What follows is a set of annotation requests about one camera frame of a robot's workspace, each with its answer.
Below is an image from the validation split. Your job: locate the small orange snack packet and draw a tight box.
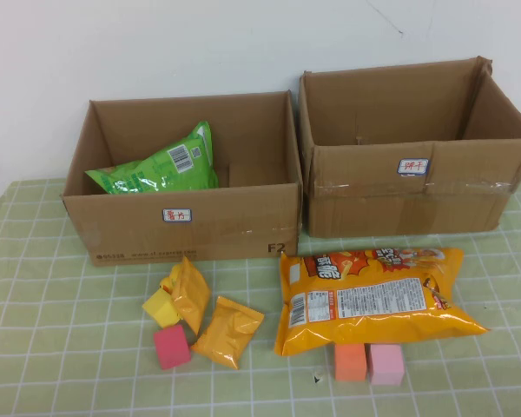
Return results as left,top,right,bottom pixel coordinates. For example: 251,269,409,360
169,255,213,336
190,295,266,370

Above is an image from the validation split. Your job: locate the large orange snack bag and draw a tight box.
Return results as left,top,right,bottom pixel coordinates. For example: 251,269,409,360
273,247,491,358

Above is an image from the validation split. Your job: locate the green chip bag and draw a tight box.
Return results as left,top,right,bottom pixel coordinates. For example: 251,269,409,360
84,120,221,195

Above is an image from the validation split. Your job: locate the taped cardboard box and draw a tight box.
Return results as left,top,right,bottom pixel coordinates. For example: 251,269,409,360
298,55,521,239

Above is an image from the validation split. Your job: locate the yellow rubber duck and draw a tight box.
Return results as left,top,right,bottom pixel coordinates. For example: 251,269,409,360
157,264,184,301

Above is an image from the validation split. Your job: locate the cardboard box with F2 print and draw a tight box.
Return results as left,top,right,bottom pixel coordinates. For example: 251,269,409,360
60,89,305,267

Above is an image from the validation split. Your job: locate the yellow foam cube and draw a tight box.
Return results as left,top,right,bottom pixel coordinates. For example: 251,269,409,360
142,288,184,329

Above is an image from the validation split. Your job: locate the white label on taped box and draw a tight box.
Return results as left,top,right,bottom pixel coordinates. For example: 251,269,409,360
397,157,430,177

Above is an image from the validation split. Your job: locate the magenta foam cube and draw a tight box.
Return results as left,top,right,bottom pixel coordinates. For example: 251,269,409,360
153,323,194,371

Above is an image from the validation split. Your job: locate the orange foam cube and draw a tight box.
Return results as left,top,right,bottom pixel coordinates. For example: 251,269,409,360
333,344,369,382

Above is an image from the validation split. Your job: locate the pink foam cube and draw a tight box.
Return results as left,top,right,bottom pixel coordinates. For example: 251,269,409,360
366,343,406,387

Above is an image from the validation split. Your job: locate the green checked tablecloth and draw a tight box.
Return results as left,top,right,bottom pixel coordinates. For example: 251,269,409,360
0,171,521,417

